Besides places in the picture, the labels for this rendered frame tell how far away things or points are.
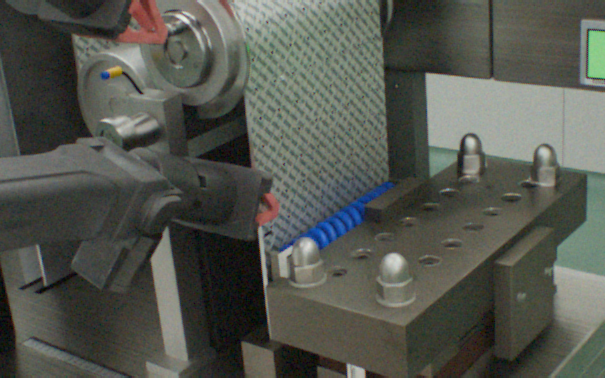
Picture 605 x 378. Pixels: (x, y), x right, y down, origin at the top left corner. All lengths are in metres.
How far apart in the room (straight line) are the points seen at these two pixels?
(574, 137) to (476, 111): 0.41
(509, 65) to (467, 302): 0.31
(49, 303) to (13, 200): 0.67
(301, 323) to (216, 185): 0.16
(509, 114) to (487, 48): 2.76
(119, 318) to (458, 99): 2.92
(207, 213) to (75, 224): 0.20
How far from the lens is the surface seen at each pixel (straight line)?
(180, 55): 0.98
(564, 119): 3.85
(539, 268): 1.08
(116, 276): 0.90
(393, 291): 0.92
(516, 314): 1.05
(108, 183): 0.75
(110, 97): 1.10
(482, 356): 1.08
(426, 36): 1.22
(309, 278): 0.97
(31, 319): 1.29
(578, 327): 1.16
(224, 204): 0.93
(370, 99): 1.14
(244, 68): 0.96
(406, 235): 1.06
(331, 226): 1.07
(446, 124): 4.10
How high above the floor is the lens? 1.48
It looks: 22 degrees down
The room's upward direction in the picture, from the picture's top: 5 degrees counter-clockwise
